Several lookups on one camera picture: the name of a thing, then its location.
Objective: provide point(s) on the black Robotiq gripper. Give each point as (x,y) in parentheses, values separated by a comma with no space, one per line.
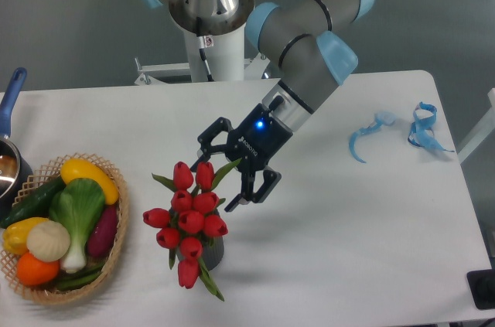
(257,139)

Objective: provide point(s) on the red tulip bouquet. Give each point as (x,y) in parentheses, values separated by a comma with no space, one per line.
(192,190)

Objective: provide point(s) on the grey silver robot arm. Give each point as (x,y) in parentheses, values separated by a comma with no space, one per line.
(303,42)

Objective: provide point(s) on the dark grey ribbed vase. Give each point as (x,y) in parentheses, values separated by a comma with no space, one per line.
(197,239)

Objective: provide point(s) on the blue curved ribbon strip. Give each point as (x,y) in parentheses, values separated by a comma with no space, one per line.
(381,118)

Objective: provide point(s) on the purple sweet potato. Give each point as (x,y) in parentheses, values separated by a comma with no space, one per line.
(102,238)

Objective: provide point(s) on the yellow squash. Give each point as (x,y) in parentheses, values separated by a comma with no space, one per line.
(78,168)

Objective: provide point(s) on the green bok choy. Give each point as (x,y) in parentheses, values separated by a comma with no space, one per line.
(78,207)

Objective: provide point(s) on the blue knotted ribbon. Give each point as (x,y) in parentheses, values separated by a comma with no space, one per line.
(421,134)

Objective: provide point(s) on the green cucumber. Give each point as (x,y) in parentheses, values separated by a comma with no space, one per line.
(36,204)

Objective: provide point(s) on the green bean pods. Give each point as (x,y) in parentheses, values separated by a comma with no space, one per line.
(80,279)

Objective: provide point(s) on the orange fruit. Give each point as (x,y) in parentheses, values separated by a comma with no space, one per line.
(33,272)

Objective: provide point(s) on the yellow bell pepper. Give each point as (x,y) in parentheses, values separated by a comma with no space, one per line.
(15,235)

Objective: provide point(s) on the black device at edge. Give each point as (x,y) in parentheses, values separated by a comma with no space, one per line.
(481,285)

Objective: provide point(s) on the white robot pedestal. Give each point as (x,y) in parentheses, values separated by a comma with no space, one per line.
(214,60)

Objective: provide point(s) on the blue handled saucepan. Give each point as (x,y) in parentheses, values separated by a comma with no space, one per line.
(14,168)

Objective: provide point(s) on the white frame at right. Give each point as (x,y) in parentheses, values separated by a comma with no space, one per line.
(482,129)

